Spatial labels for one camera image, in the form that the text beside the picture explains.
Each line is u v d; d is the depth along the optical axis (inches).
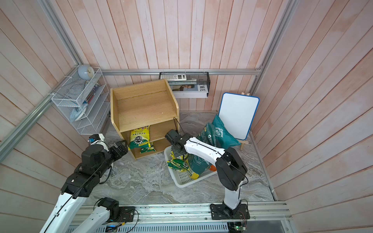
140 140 31.4
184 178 33.6
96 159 19.5
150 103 32.2
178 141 24.9
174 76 35.6
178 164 31.4
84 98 30.7
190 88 37.5
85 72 31.5
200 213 29.4
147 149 36.2
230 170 18.4
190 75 39.5
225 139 29.3
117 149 24.5
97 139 23.6
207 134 29.0
